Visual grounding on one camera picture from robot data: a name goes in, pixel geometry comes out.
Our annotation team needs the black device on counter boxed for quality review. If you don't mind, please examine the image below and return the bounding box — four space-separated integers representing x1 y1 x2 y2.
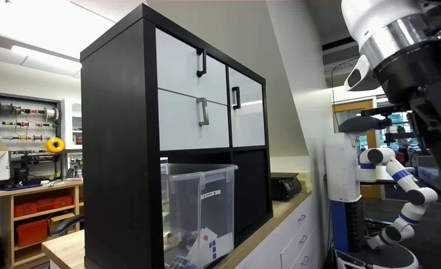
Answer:
268 171 303 203

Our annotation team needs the wooden workbench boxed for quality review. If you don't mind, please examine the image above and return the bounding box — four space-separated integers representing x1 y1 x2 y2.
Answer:
0 177 85 269

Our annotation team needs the small red bin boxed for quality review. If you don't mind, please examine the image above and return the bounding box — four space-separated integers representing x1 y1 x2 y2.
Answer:
14 218 50 248

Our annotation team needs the white drawer front silver handle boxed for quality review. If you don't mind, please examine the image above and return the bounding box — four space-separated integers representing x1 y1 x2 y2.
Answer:
156 88 230 152

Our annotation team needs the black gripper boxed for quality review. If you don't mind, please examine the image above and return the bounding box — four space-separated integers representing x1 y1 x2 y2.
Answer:
406 88 441 173

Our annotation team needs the wall tool board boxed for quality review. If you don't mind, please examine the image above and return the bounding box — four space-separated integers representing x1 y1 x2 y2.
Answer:
0 91 64 155

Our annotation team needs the white cabinet door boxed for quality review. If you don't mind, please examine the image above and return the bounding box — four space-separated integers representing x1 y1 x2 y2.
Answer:
227 65 267 149

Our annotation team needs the white camera on arm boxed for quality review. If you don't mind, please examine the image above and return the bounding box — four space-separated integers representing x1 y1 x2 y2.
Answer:
342 52 378 92

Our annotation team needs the white blue mobile robot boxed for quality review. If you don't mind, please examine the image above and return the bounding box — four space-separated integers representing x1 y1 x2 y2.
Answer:
322 113 441 269

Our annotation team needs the white paper with colour squares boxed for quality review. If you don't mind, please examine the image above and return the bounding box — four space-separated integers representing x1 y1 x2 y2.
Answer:
185 227 222 269

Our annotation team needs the clear plastic storage box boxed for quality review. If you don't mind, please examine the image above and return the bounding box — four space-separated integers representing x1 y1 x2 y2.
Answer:
158 161 239 269

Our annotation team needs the black cube shelf cabinet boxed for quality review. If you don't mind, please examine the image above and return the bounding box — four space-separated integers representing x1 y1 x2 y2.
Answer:
79 2 274 269

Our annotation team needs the black door handle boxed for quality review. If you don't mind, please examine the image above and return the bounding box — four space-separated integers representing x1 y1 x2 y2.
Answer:
230 85 242 110

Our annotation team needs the long red bin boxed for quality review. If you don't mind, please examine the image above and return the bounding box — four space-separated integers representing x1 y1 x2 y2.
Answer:
13 194 76 219

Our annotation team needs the yellow spool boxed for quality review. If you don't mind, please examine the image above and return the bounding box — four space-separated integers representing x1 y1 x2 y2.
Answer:
44 135 67 155

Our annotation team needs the white drawer front black handle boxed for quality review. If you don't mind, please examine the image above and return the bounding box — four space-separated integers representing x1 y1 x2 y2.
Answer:
153 26 228 106

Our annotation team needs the black machine on workbench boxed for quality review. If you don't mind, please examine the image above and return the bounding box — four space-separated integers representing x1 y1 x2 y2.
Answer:
8 150 64 191

